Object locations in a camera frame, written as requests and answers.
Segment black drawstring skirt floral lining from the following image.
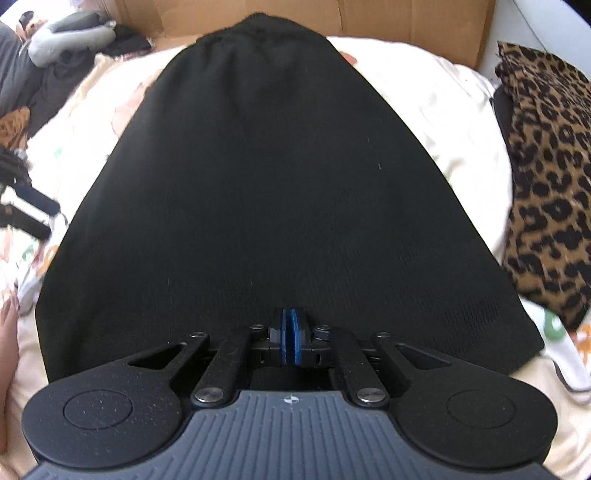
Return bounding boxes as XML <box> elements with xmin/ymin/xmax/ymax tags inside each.
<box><xmin>34</xmin><ymin>13</ymin><xmax>546</xmax><ymax>384</ymax></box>

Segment brown cardboard box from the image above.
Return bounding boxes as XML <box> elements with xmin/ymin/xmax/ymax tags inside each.
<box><xmin>108</xmin><ymin>0</ymin><xmax>497</xmax><ymax>70</ymax></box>

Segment brown garment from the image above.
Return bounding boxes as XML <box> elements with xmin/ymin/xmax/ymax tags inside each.
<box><xmin>0</xmin><ymin>108</ymin><xmax>31</xmax><ymax>148</ymax></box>

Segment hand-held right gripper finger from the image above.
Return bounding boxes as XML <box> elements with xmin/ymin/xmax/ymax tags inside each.
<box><xmin>127</xmin><ymin>308</ymin><xmax>291</xmax><ymax>408</ymax></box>
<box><xmin>291</xmin><ymin>308</ymin><xmax>458</xmax><ymax>408</ymax></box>

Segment leopard print garment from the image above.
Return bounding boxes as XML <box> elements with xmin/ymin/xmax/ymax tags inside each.
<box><xmin>495</xmin><ymin>41</ymin><xmax>591</xmax><ymax>330</ymax></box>

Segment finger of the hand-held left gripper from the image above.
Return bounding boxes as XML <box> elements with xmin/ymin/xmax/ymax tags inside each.
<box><xmin>0</xmin><ymin>210</ymin><xmax>51</xmax><ymax>239</ymax></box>
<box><xmin>0</xmin><ymin>148</ymin><xmax>61</xmax><ymax>217</ymax></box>

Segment dark cloth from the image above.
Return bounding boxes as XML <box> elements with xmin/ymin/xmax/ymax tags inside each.
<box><xmin>492</xmin><ymin>85</ymin><xmax>515</xmax><ymax>139</ymax></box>

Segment cream bear print bed sheet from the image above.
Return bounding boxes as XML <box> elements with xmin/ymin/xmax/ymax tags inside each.
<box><xmin>0</xmin><ymin>34</ymin><xmax>591</xmax><ymax>480</ymax></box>

